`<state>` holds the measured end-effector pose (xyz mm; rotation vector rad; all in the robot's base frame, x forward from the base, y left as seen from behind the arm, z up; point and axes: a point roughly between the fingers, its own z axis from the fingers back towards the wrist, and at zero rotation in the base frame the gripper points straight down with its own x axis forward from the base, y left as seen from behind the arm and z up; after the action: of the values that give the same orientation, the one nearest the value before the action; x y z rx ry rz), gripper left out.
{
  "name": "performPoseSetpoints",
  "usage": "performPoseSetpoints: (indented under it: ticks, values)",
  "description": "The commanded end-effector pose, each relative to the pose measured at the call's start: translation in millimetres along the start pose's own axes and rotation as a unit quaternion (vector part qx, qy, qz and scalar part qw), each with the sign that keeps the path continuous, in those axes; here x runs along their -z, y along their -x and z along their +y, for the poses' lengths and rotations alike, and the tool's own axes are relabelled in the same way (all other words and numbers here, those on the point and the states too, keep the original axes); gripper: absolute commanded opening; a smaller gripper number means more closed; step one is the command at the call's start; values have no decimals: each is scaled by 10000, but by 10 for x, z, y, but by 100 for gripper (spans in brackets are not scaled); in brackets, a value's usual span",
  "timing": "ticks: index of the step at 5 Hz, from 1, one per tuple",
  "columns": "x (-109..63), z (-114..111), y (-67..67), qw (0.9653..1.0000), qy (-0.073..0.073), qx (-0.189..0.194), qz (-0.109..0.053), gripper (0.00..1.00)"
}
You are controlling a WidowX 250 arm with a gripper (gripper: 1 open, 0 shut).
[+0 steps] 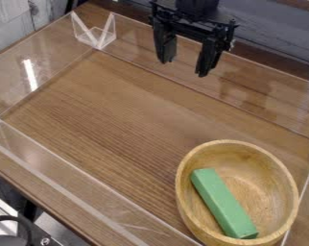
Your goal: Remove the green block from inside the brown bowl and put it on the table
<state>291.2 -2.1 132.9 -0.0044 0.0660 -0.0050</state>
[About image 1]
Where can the brown wooden bowl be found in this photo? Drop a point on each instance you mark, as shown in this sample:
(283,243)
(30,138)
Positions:
(259,182)

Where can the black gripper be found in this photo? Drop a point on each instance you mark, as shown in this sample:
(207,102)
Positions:
(195,19)

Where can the clear acrylic front wall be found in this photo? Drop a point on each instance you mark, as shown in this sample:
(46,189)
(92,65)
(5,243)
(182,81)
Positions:
(100,214)

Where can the clear acrylic corner bracket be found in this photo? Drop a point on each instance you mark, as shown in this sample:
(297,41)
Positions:
(96,37)

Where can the green rectangular block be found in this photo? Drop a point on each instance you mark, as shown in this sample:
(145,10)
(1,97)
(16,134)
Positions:
(229,213)

